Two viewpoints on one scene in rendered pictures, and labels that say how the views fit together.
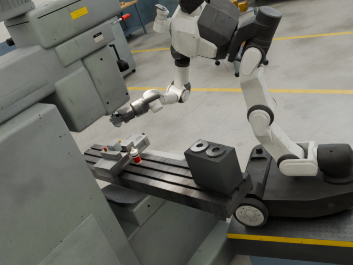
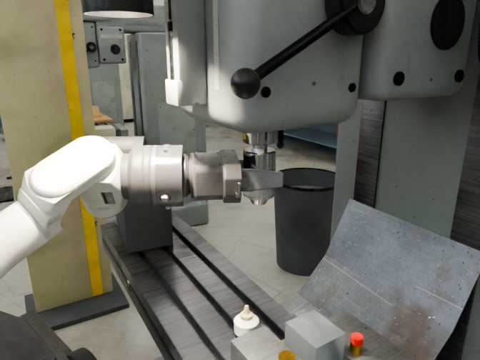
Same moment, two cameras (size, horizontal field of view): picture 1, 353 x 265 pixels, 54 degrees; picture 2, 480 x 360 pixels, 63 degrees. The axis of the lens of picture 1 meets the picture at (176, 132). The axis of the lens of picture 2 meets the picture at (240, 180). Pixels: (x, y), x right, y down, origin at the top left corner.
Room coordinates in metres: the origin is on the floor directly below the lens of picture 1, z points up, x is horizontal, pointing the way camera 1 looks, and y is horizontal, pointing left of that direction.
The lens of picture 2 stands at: (2.31, 0.37, 1.40)
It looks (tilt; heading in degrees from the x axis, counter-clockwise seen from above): 18 degrees down; 192
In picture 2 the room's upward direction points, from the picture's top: straight up
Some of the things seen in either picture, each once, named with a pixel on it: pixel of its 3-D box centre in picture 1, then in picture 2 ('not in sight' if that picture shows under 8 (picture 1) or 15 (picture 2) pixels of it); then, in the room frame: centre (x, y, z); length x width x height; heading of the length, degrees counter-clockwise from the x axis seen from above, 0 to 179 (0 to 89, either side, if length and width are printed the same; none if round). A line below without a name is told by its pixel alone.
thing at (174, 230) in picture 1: (166, 223); not in sight; (1.78, 0.27, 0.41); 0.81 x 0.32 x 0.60; 132
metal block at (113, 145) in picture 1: (114, 146); (313, 346); (1.87, 0.38, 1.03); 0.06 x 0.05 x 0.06; 44
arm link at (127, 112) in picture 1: (131, 112); (196, 176); (1.79, 0.20, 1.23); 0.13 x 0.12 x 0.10; 17
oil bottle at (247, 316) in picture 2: (135, 155); (246, 334); (1.79, 0.27, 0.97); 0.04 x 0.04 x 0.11
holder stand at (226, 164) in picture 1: (213, 164); (140, 200); (1.36, -0.11, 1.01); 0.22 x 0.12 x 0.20; 35
